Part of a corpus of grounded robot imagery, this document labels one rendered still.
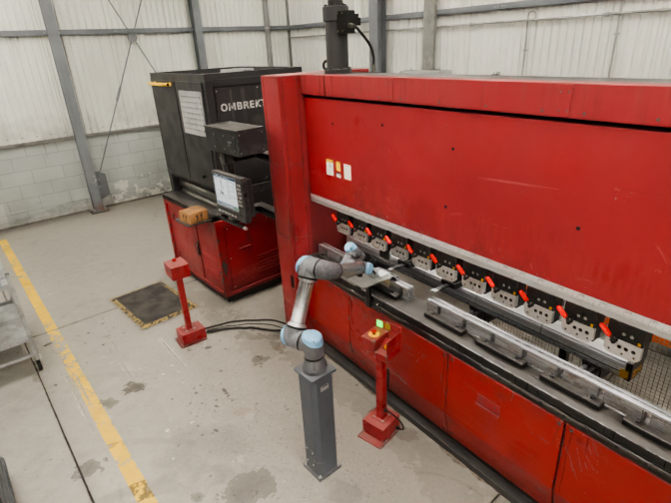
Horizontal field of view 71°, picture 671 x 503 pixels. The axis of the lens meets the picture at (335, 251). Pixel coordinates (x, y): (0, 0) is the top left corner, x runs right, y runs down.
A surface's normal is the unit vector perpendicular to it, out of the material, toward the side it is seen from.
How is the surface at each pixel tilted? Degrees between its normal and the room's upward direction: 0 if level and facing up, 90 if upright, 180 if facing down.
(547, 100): 90
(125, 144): 90
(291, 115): 90
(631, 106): 90
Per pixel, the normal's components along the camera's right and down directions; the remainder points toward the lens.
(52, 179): 0.65, 0.28
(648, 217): -0.80, 0.27
